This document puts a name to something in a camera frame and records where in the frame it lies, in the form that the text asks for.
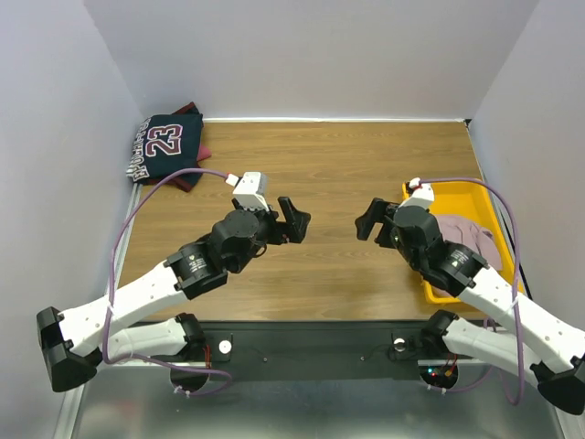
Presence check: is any yellow plastic tray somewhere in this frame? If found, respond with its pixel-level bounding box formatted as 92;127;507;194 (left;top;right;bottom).
430;181;514;283

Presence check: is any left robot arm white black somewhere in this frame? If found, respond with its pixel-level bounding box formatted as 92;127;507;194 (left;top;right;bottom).
37;197;311;392

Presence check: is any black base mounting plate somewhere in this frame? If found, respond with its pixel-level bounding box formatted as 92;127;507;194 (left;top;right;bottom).
200;320;449;382

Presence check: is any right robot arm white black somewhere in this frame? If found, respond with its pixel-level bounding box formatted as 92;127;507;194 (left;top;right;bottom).
355;198;584;415

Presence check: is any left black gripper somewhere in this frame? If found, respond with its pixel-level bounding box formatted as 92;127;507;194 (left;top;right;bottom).
230;198;312;275

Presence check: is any navy number 23 jersey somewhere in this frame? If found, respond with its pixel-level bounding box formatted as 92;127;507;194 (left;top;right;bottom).
126;113;203;183

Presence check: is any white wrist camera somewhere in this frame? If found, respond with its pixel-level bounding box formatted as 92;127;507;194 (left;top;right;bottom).
232;171;269;211
399;177;435;210

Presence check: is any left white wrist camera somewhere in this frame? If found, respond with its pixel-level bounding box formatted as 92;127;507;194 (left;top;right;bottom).
232;171;269;211

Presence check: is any pink ribbed tank top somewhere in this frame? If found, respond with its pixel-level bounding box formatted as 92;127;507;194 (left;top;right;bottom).
435;215;503;271

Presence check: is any maroon folded tank top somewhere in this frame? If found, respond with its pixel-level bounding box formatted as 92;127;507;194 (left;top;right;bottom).
162;102;214;193

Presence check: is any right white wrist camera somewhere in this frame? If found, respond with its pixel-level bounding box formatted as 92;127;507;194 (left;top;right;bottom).
399;177;435;210

